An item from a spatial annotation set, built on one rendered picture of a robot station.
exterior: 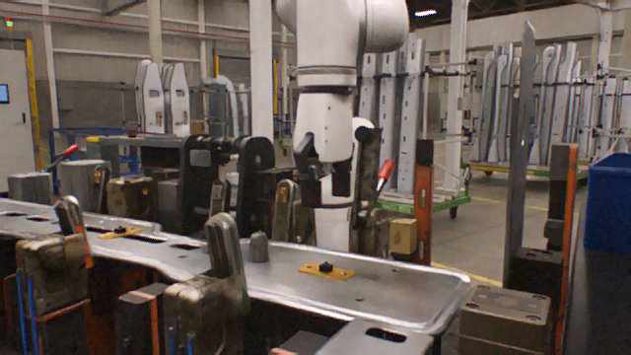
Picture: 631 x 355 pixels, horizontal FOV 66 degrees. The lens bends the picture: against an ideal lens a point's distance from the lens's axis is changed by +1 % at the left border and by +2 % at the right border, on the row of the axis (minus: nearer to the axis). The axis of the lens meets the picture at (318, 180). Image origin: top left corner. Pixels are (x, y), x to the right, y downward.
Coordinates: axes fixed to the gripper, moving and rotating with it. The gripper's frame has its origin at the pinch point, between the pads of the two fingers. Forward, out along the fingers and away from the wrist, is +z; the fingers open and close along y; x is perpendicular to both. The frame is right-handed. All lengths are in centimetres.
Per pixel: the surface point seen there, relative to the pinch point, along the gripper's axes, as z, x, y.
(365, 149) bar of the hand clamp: -5.7, -0.7, -15.5
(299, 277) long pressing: 11.9, -2.5, 4.1
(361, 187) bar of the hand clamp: 1.0, -0.9, -14.5
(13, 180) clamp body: 7, -105, -12
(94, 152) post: 0, -95, -30
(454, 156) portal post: 60, -141, -660
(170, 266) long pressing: 12.0, -23.4, 9.5
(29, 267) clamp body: 10.9, -39.5, 22.0
